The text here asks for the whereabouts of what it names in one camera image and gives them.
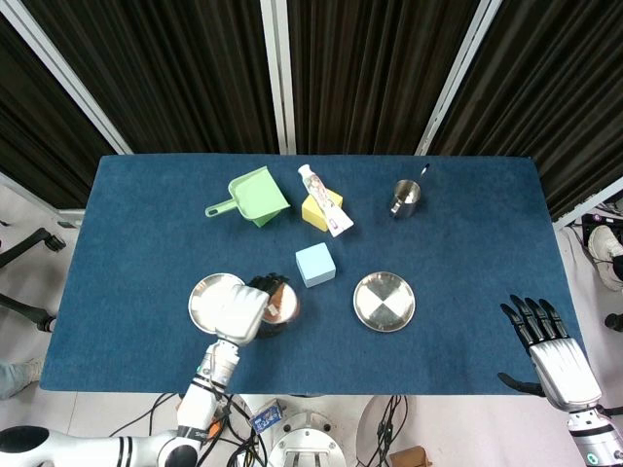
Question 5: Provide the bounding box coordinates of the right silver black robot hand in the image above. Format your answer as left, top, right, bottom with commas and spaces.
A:
496, 294, 604, 414

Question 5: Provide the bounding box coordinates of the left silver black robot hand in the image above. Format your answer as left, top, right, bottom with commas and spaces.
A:
212, 272, 298, 347

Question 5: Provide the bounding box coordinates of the clear jar with orange contents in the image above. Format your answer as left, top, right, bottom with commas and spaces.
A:
261, 280, 302, 326

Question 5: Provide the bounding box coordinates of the light blue foam cube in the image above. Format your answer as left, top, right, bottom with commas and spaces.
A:
295, 242, 338, 289

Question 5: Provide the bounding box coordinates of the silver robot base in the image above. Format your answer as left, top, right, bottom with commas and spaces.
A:
267, 412, 348, 467

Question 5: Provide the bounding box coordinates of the round steel plate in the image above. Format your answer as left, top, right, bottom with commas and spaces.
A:
352, 270, 417, 333
188, 272, 247, 335

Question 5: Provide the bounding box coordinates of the blue velvet tablecloth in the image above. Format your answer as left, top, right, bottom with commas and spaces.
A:
38, 154, 603, 396

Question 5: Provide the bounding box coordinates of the green plastic dustpan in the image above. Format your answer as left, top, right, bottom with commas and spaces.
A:
204, 165, 293, 228

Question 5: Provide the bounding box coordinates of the yellow foam cube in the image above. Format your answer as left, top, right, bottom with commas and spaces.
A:
301, 190, 345, 231

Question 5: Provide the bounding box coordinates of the white sneaker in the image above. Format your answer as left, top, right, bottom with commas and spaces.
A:
587, 224, 623, 293

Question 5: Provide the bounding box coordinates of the white toothpaste tube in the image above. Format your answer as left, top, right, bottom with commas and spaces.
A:
297, 163, 355, 238

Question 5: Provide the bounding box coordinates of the brown cardboard box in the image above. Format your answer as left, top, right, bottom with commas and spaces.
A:
388, 446, 434, 467

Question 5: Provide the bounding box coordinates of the stainless steel cup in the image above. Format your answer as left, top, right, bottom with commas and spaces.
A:
388, 178, 422, 220

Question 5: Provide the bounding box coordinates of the black office chair base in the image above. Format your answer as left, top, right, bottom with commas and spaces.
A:
0, 227, 67, 333

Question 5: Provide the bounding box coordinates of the person leg in jeans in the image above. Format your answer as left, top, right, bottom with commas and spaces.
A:
0, 357, 48, 401

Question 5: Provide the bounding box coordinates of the dark pleated curtain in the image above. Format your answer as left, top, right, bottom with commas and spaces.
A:
18, 0, 279, 157
430, 0, 623, 220
286, 0, 483, 157
0, 14, 121, 210

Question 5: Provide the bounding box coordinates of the black cable bundle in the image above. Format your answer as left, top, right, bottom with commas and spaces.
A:
359, 394, 410, 467

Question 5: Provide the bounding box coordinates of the white frame post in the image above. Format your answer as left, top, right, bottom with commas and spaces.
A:
415, 0, 497, 157
0, 0, 133, 156
260, 0, 297, 156

